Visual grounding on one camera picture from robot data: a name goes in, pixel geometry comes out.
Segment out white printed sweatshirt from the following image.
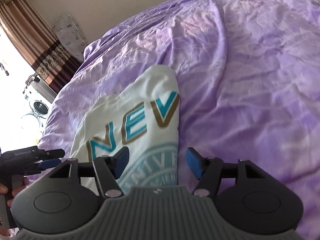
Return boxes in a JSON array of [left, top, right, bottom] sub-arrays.
[[69, 65, 180, 193]]

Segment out person's left hand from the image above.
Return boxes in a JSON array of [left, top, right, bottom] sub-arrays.
[[0, 177, 30, 233]]

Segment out white washing machine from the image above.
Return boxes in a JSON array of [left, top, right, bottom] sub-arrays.
[[23, 74, 57, 128]]

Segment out brown striped curtain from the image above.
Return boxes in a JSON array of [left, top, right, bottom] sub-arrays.
[[1, 0, 81, 93]]

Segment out purple floral bed cover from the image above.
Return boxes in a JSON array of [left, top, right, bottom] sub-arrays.
[[39, 0, 319, 239]]

